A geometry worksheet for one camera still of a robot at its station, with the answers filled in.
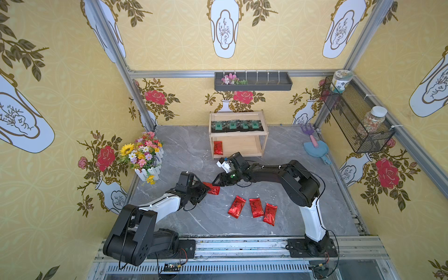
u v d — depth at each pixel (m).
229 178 0.84
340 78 0.84
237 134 0.90
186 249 0.74
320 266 0.70
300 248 0.73
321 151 1.11
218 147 1.05
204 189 0.88
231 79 0.88
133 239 0.42
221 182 0.84
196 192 0.79
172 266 0.73
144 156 0.86
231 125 0.92
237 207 0.84
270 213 0.82
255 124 0.92
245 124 0.93
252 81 0.92
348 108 0.91
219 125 0.92
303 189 0.54
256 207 0.84
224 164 0.89
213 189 0.90
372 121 0.65
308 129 1.21
